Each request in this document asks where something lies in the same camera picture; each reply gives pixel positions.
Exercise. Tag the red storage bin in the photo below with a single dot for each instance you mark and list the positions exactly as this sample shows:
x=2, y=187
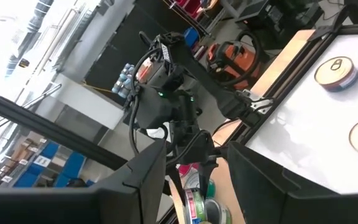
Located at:
x=194, y=6

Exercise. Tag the blue bin storage rack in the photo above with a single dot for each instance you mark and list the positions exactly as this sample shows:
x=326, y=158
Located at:
x=70, y=161

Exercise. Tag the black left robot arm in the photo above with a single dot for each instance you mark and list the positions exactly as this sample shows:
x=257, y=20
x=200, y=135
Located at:
x=232, y=107

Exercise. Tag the black frame beam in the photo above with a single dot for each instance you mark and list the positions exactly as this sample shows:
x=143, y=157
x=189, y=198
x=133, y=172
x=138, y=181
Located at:
x=42, y=124

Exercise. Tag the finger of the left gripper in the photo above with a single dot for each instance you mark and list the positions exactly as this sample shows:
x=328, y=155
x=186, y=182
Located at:
x=175, y=180
x=207, y=174

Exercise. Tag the red label tuna can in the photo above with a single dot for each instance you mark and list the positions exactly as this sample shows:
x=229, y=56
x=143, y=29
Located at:
x=189, y=171

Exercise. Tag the silver mounting bracket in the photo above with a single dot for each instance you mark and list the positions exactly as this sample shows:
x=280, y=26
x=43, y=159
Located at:
x=261, y=102

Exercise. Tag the white partition panel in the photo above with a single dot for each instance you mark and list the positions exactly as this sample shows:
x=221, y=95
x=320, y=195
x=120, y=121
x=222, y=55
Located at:
x=89, y=105

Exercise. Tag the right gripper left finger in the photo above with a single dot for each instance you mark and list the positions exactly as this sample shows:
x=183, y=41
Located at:
x=73, y=208

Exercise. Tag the black electronics cart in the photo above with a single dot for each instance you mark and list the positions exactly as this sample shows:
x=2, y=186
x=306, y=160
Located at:
x=269, y=15

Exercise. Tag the blue storage bin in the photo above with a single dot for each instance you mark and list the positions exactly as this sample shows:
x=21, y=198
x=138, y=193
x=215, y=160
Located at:
x=191, y=36

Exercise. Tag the green white label tuna can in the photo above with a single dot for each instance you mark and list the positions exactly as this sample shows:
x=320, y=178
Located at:
x=217, y=214
x=194, y=205

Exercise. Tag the water bottle pack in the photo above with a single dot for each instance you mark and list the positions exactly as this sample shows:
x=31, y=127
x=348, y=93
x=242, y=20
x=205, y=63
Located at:
x=123, y=84

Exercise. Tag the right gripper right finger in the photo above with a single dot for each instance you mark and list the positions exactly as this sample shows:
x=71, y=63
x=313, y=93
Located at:
x=291, y=208

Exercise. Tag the wooden table side board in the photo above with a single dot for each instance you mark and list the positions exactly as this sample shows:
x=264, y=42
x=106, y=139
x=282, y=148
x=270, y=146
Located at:
x=278, y=67

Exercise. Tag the wooden shelf board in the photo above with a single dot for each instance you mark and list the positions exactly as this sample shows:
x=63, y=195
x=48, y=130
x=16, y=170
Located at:
x=228, y=186

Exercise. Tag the black partition panel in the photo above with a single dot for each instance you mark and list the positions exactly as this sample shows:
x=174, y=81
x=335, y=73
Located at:
x=117, y=46

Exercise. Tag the orange black vacuum cleaner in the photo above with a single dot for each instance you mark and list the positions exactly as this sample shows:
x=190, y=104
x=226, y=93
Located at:
x=238, y=59

